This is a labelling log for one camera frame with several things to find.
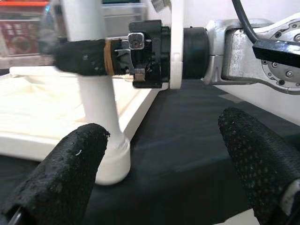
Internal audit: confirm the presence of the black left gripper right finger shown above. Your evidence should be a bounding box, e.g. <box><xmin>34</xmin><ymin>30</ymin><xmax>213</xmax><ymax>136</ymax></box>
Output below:
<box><xmin>217</xmin><ymin>107</ymin><xmax>300</xmax><ymax>225</ymax></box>

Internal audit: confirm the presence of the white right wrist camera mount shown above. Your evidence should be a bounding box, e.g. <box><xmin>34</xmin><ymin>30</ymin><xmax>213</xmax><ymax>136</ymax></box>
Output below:
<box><xmin>150</xmin><ymin>0</ymin><xmax>184</xmax><ymax>91</ymax></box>

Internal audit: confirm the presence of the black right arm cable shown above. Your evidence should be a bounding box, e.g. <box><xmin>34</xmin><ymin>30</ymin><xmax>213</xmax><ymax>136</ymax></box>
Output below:
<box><xmin>231</xmin><ymin>0</ymin><xmax>261</xmax><ymax>45</ymax></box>

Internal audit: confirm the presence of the black tablecloth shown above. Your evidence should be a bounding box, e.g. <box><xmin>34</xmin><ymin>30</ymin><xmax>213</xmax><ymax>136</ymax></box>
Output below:
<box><xmin>0</xmin><ymin>79</ymin><xmax>300</xmax><ymax>225</ymax></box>

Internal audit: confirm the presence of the white plastic children table top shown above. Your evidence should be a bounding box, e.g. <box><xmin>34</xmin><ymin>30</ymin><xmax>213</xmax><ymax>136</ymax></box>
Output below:
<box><xmin>0</xmin><ymin>67</ymin><xmax>169</xmax><ymax>186</ymax></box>

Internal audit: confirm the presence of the red printed carton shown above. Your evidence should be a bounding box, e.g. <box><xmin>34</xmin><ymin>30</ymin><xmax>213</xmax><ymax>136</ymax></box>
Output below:
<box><xmin>0</xmin><ymin>18</ymin><xmax>43</xmax><ymax>57</ymax></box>

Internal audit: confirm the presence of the shiny dark metal pan lid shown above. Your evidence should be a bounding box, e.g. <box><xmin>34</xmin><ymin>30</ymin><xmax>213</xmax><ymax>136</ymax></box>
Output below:
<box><xmin>38</xmin><ymin>2</ymin><xmax>68</xmax><ymax>56</ymax></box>

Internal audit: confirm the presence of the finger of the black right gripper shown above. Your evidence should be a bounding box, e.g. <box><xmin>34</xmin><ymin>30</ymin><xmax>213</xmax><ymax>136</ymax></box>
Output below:
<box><xmin>53</xmin><ymin>38</ymin><xmax>113</xmax><ymax>77</ymax></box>

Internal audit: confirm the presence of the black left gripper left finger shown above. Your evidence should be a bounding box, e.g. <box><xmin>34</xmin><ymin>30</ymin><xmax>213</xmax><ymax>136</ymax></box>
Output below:
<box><xmin>0</xmin><ymin>123</ymin><xmax>111</xmax><ymax>225</ymax></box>

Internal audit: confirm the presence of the orange rimmed container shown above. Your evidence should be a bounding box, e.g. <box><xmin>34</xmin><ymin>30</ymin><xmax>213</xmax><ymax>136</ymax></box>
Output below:
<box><xmin>0</xmin><ymin>0</ymin><xmax>51</xmax><ymax>14</ymax></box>

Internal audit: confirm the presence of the tan rubber band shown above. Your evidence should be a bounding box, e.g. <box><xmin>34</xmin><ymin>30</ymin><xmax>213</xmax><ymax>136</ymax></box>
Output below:
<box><xmin>104</xmin><ymin>40</ymin><xmax>116</xmax><ymax>76</ymax></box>

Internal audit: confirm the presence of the clear plastic storage box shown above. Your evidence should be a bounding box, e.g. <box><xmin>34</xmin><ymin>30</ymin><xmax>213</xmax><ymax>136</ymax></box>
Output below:
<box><xmin>102</xmin><ymin>0</ymin><xmax>147</xmax><ymax>39</ymax></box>

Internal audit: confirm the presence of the white plastic table leg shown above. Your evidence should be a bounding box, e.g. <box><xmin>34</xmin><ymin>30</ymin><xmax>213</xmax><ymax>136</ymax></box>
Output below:
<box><xmin>60</xmin><ymin>0</ymin><xmax>129</xmax><ymax>153</ymax></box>

